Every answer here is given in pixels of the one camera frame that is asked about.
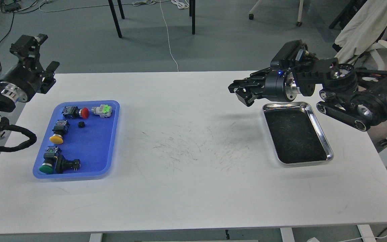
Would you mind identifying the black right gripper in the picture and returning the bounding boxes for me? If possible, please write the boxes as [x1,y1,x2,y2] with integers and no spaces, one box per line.
[228,67,296,107]

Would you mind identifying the yellow push button switch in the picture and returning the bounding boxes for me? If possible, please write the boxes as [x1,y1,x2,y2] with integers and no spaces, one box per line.
[49,119,70,145]

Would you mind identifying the red push button switch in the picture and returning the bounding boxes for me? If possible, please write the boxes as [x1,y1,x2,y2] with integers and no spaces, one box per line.
[61,106,89,119]

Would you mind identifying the black industrial switch part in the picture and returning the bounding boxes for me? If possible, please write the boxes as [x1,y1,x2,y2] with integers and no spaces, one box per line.
[55,155,81,174]

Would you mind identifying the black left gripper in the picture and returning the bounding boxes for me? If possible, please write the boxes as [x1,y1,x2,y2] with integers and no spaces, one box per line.
[0,34,60,103]

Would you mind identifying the white chair base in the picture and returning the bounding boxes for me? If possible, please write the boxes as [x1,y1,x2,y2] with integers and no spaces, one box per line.
[248,0,305,27]

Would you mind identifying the blue plastic tray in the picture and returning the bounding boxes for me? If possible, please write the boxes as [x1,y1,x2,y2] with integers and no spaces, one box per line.
[33,100,120,180]

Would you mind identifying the beige cloth on chair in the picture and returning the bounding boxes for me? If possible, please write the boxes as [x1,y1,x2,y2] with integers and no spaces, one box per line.
[334,0,387,64]

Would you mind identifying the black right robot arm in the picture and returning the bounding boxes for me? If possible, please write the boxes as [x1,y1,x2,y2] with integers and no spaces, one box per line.
[228,40,387,131]

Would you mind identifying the black table leg pair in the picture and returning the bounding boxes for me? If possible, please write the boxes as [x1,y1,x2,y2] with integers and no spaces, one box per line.
[188,0,196,35]

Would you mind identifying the white floor cable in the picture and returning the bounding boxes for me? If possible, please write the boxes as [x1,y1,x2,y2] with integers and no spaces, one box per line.
[133,0,189,72]

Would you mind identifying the green push button switch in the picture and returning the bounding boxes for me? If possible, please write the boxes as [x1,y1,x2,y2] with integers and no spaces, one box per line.
[39,146,61,174]

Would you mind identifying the small black gear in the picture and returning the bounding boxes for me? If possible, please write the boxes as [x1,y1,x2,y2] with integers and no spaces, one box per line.
[77,121,85,128]

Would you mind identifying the silver metal tray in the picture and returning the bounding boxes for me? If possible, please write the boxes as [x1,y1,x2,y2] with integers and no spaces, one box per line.
[262,102,334,166]

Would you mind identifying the green grey industrial switch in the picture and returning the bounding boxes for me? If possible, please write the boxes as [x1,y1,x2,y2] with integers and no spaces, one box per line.
[91,104,112,118]

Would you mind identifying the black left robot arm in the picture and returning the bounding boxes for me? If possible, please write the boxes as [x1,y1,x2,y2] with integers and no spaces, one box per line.
[0,34,60,153]

